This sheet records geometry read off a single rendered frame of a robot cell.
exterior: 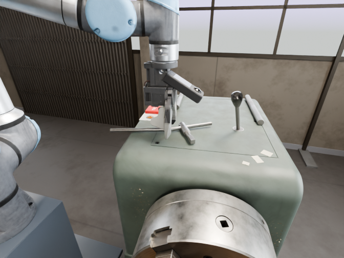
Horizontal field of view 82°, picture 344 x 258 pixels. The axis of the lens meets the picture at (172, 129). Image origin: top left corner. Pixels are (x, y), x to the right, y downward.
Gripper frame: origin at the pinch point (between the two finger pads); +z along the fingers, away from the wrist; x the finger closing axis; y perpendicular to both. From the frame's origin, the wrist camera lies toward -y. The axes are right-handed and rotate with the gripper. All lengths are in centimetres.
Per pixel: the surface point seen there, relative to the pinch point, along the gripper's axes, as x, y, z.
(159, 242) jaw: 31.3, -3.3, 7.5
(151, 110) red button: -16.0, 11.0, 1.0
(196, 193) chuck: 21.0, -9.4, 4.2
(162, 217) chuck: 26.4, -2.8, 6.9
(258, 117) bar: -14.0, -28.1, 0.3
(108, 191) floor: -86, 84, 128
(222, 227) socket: 26.7, -15.0, 6.5
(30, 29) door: -249, 272, -23
